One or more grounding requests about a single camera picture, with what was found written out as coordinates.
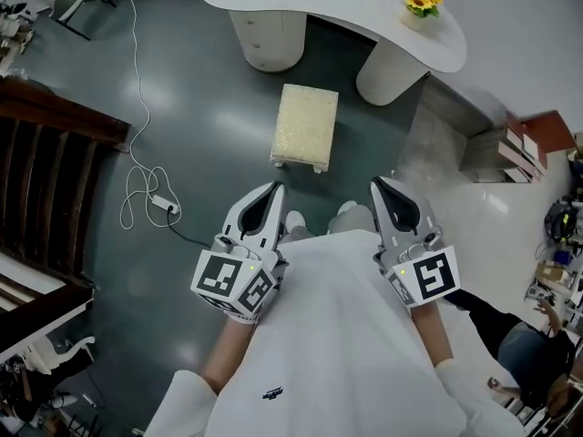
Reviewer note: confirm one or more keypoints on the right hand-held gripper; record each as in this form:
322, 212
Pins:
428, 271

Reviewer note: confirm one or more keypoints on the pile of white equipment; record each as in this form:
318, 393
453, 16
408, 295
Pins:
13, 30

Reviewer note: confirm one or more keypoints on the cream cushioned stool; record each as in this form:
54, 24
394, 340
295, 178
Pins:
304, 121

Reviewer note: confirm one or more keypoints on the person's white shoe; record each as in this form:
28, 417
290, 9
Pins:
347, 206
295, 220

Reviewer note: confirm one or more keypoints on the person's white left shoe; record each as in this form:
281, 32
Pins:
295, 220

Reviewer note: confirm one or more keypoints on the white power strip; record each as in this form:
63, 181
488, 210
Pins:
165, 203

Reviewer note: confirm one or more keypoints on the person's right forearm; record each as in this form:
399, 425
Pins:
432, 335

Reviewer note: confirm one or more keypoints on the red and white boxes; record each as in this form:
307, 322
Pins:
533, 139

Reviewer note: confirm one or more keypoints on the white machine part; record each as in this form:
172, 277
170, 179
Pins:
64, 353

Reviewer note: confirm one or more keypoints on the cluttered equipment shelf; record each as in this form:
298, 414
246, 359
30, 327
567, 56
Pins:
562, 244

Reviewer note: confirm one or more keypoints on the sunflowers in white pot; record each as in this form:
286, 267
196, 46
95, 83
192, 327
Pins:
420, 5

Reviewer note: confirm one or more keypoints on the person's left forearm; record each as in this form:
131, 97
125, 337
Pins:
228, 353

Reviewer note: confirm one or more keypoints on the person's white right shoe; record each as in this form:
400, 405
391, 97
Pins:
347, 206

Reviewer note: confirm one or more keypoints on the grey carpeted step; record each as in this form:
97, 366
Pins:
451, 130

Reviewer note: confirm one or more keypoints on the person's white shirt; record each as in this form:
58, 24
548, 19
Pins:
337, 335

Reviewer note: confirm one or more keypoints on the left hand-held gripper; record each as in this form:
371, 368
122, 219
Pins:
228, 276

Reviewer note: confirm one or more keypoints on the dark wooden slatted furniture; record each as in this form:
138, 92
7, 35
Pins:
50, 162

